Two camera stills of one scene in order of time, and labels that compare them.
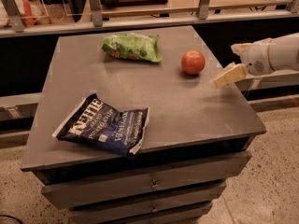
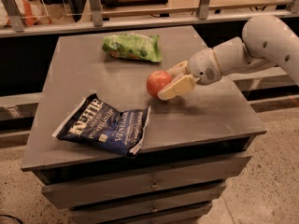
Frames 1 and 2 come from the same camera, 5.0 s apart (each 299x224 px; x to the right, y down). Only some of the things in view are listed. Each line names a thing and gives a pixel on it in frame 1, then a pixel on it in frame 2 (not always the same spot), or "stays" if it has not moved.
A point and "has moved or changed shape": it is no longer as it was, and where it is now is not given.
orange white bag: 34,12 stays
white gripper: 254,60 → 204,67
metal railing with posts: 11,24 stays
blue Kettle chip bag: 98,124 stays
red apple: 192,62 has moved or changed shape
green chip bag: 133,46 stays
